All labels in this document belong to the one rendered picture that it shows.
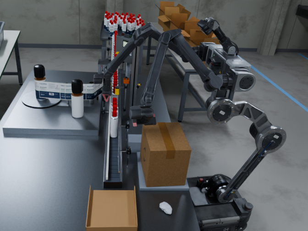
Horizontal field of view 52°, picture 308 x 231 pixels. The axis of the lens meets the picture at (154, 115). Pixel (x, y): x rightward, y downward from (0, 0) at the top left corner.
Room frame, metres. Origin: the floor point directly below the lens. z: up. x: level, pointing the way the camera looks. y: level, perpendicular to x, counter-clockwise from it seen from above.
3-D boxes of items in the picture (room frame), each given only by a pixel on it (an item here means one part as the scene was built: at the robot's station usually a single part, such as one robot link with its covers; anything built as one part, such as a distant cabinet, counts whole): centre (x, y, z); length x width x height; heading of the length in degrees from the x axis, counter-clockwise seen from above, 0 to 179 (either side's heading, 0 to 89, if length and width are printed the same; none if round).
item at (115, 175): (2.22, 0.32, 0.86); 1.65 x 0.08 x 0.04; 9
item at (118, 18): (4.69, 0.59, 0.98); 0.57 x 0.46 x 0.21; 99
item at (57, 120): (2.28, 0.78, 0.86); 0.80 x 0.67 x 0.05; 9
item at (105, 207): (1.24, 0.17, 0.85); 0.30 x 0.26 x 0.04; 9
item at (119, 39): (2.35, 0.26, 1.38); 0.17 x 0.10 x 0.19; 64
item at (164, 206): (1.28, -0.12, 0.85); 0.08 x 0.07 x 0.04; 16
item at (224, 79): (1.76, -0.41, 1.45); 0.09 x 0.08 x 0.12; 16
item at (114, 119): (1.88, 0.27, 0.98); 0.05 x 0.05 x 0.20
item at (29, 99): (2.31, 0.94, 0.89); 0.31 x 0.31 x 0.01
